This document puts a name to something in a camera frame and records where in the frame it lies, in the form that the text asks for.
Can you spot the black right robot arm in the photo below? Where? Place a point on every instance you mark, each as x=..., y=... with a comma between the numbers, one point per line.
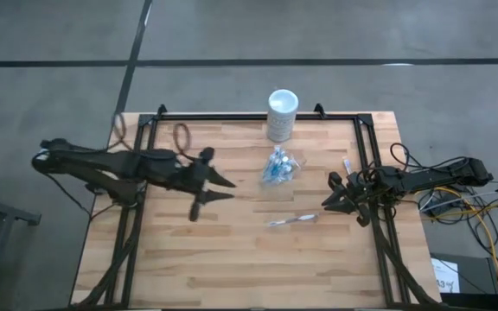
x=430, y=177

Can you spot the white paper label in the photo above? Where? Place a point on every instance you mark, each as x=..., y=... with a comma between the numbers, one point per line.
x=445, y=276

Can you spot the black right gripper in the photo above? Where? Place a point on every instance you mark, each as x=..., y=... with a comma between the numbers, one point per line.
x=365, y=188

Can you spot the white wipes canister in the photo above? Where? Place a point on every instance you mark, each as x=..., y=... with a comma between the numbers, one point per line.
x=282, y=116

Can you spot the black box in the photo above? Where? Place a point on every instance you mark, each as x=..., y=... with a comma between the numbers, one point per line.
x=478, y=272

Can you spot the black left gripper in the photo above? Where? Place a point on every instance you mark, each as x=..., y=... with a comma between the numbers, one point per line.
x=195, y=179

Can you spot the purple white toothbrush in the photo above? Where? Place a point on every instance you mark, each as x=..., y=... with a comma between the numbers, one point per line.
x=292, y=220

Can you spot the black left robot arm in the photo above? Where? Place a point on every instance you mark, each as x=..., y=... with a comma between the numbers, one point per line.
x=102, y=164

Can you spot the black aluminium table frame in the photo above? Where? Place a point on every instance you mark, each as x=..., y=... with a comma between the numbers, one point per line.
x=231, y=117

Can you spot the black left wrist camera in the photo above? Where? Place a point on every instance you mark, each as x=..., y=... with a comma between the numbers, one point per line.
x=206, y=156

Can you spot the clear acrylic organizer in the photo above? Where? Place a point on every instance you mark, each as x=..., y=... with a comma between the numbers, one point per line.
x=294, y=177

